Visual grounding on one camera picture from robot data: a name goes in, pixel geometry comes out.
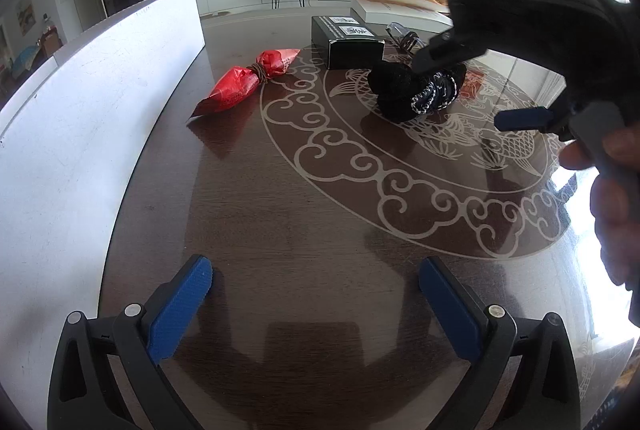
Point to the framed wall picture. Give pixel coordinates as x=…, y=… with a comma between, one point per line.
x=26, y=13

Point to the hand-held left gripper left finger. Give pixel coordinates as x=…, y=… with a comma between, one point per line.
x=177, y=310

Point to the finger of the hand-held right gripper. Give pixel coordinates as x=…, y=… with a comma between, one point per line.
x=450, y=48
x=522, y=119

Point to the black box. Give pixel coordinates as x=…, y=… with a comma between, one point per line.
x=345, y=48

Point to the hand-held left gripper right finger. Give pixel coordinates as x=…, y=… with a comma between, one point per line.
x=450, y=305

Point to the white board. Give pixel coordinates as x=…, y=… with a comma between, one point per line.
x=75, y=135

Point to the black knit cloth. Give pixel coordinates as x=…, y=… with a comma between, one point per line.
x=395, y=90

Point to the person's right hand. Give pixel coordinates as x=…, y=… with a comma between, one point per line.
x=620, y=230

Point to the red foil packet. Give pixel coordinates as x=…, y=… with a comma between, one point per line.
x=232, y=88

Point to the white flat box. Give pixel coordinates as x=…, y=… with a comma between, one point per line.
x=395, y=8

